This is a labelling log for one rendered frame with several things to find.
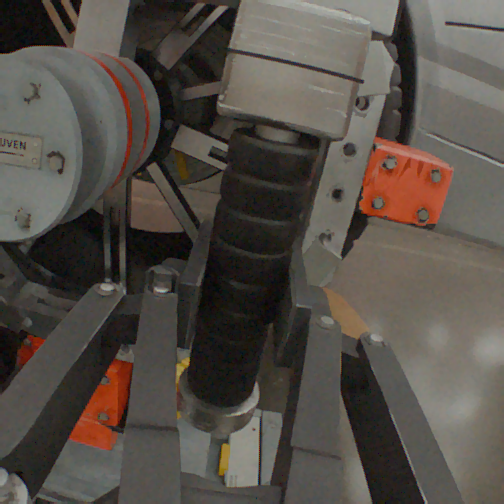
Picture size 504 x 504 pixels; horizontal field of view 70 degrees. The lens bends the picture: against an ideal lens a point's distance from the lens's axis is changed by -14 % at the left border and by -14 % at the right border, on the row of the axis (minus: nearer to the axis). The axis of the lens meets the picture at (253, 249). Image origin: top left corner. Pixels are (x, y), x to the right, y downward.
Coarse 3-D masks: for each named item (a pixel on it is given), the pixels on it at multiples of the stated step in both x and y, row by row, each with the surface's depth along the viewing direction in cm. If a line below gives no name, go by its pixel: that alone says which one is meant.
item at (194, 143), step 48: (0, 0) 38; (48, 0) 39; (0, 48) 46; (192, 48) 43; (192, 96) 44; (192, 144) 47; (48, 240) 57; (96, 240) 65; (144, 240) 70; (192, 240) 52
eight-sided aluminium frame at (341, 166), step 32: (384, 64) 33; (384, 96) 34; (352, 128) 35; (320, 160) 41; (352, 160) 37; (320, 192) 38; (352, 192) 38; (320, 224) 39; (0, 256) 47; (320, 256) 40; (0, 288) 44; (32, 288) 48; (0, 320) 45; (32, 320) 45; (128, 352) 46
